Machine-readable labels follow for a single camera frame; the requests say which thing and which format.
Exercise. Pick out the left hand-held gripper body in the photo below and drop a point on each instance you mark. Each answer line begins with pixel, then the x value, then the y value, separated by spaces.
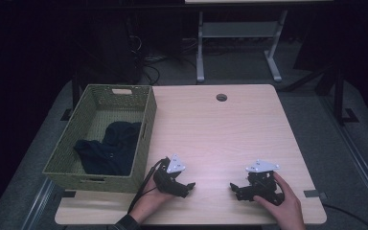
pixel 169 179

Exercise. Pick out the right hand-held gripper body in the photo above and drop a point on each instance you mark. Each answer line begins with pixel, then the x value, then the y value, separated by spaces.
pixel 262 182

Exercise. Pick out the dark cloth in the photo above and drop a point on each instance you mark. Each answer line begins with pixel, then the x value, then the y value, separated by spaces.
pixel 111 150

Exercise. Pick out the green woven basket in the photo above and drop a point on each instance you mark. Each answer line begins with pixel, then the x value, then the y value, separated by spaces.
pixel 105 137

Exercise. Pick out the person's right hand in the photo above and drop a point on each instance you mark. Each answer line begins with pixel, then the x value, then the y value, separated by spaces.
pixel 282 204

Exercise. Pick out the person's left hand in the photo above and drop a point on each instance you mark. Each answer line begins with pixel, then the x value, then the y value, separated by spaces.
pixel 148 201

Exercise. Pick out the grey tape strip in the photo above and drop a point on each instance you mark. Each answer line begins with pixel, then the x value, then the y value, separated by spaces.
pixel 314 193

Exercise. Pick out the grey metal table frame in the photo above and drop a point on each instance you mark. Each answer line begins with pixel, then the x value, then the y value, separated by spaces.
pixel 236 41

